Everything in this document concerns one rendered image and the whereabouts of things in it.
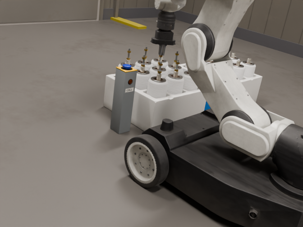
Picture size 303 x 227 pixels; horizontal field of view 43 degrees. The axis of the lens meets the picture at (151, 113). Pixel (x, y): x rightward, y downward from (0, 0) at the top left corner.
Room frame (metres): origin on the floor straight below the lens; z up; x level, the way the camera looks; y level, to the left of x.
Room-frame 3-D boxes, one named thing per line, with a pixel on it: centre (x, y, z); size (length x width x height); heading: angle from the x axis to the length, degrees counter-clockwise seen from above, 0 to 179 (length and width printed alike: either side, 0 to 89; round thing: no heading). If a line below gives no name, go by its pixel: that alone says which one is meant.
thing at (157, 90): (1.77, -0.01, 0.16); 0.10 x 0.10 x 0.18
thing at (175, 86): (1.85, -0.09, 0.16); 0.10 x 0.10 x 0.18
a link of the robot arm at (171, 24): (1.93, -0.01, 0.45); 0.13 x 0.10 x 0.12; 107
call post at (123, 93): (1.67, 0.14, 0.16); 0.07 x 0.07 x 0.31; 46
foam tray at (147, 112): (1.93, -0.01, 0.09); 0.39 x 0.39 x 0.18; 46
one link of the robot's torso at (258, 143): (1.27, -0.38, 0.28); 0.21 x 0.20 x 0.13; 48
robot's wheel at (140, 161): (1.25, 0.00, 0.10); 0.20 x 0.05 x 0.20; 48
